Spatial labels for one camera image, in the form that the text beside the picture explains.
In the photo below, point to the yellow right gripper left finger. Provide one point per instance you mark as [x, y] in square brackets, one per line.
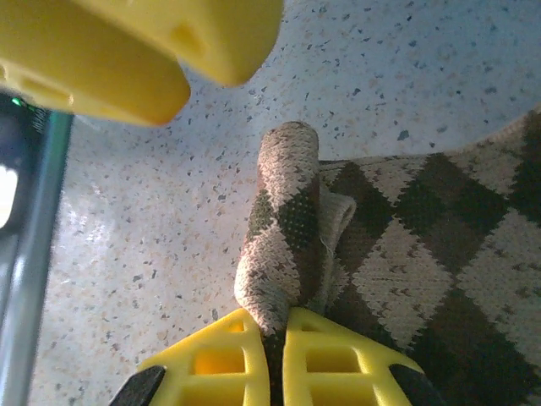
[255, 368]

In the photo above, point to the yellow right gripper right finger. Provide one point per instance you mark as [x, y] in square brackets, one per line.
[293, 368]

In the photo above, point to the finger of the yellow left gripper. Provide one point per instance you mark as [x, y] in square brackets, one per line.
[84, 72]
[203, 29]

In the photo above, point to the brown beige argyle sock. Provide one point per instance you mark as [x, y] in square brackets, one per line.
[422, 254]

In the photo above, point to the aluminium front frame rail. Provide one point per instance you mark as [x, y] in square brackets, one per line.
[38, 254]

